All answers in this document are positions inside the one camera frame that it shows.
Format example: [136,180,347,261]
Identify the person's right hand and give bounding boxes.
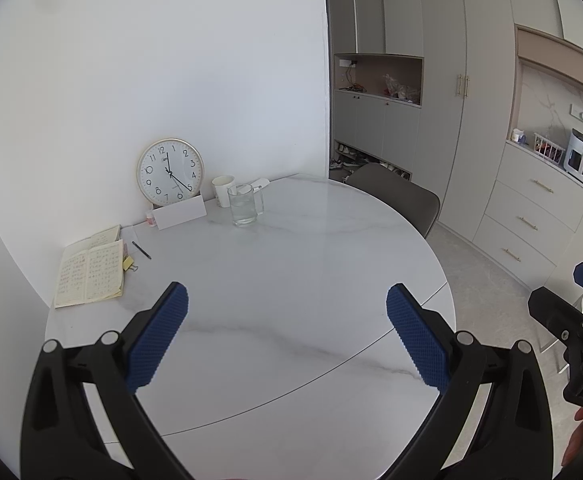
[560,406,583,470]

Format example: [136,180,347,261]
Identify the white countertop appliance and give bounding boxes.
[564,128,583,186]

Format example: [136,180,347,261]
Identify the white wire rack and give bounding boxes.
[531,132,567,163]

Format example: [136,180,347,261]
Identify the white mug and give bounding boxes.
[212,175,236,208]

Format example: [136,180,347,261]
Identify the white folded card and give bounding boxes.
[152,195,207,231]

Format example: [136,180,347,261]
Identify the round white wall clock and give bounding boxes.
[136,137,205,207]

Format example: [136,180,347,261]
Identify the clutter in cabinet niche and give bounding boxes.
[381,72,422,103]

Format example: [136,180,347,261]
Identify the grey drawer cabinet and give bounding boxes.
[471,140,583,291]

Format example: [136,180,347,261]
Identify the grey tall cabinet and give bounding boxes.
[327,0,519,246]

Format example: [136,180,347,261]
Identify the shoes under cabinet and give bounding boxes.
[330,142,412,181]

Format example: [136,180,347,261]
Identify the open yellowed notebook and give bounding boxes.
[54,224,124,309]

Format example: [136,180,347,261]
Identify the grey chair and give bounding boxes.
[345,162,441,239]

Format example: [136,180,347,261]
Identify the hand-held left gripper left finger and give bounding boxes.
[20,281,194,480]

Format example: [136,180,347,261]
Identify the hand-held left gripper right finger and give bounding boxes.
[385,283,555,480]

